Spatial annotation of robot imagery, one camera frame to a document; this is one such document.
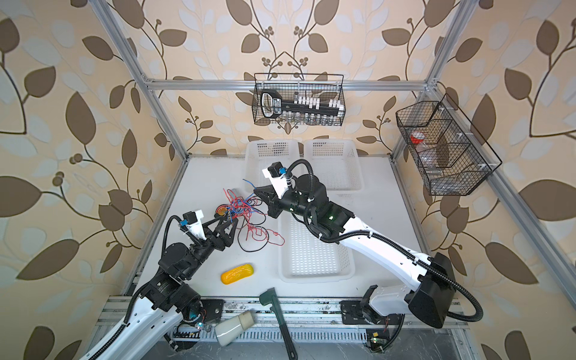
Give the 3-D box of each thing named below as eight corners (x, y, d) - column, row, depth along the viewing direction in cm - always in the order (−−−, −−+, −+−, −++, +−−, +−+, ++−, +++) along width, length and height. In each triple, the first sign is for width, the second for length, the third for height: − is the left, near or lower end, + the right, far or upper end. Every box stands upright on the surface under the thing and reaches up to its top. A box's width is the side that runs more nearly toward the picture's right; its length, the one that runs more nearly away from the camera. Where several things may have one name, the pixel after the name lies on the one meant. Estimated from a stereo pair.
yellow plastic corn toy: (224, 287, 81) (221, 284, 78) (222, 275, 84) (219, 272, 81) (255, 274, 84) (253, 271, 81) (252, 263, 87) (250, 260, 84)
